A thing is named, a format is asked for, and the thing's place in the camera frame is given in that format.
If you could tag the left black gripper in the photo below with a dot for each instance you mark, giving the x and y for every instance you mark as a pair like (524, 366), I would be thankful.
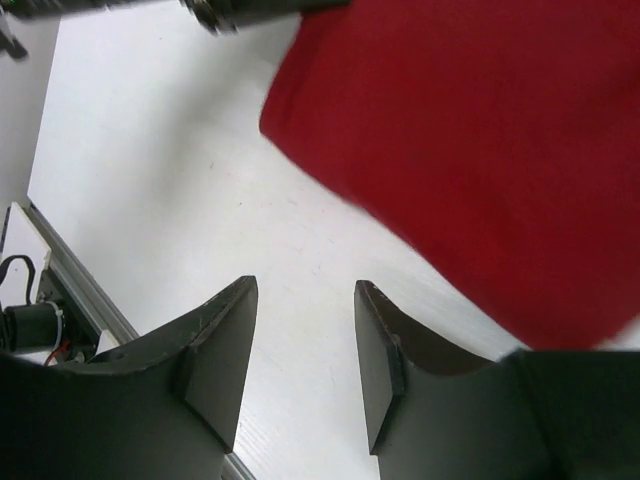
(227, 16)

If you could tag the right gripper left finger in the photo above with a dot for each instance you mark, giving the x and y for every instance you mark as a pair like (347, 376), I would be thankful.
(163, 406)

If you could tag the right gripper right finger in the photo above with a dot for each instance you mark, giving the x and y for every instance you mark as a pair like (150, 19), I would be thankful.
(436, 411)

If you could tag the red t-shirt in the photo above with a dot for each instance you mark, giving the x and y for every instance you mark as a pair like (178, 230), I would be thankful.
(500, 139)

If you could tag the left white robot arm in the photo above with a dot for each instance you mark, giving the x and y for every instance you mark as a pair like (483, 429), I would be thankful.
(41, 10)

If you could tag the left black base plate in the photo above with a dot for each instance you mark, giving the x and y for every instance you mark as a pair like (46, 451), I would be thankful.
(55, 316)

